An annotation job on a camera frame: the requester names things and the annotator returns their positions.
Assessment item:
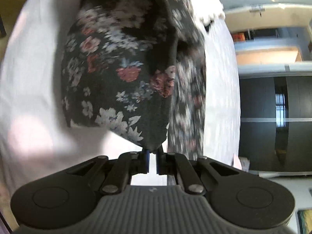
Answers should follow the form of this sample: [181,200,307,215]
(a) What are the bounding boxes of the cream hallway door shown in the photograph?
[235,46,303,65]

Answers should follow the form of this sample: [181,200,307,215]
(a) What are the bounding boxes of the black sliding wardrobe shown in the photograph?
[239,73,312,176]

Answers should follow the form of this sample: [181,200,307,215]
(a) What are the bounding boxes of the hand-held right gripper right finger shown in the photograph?
[156,149,240,196]

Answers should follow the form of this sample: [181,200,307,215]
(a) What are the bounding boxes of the cream bedroom door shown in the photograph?
[223,3,312,33]

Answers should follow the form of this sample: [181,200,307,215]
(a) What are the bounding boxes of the dark floral garment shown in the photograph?
[61,0,207,186]

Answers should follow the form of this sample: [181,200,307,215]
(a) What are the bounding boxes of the metal door handle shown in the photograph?
[250,5,265,17]

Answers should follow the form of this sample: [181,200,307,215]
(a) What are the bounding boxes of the white crinkled garment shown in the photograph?
[190,0,225,32]

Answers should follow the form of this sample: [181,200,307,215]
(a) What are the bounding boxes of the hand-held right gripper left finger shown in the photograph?
[65,149,150,196]

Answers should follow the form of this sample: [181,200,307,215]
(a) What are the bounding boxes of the bed with pink-dotted sheet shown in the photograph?
[0,0,242,230]

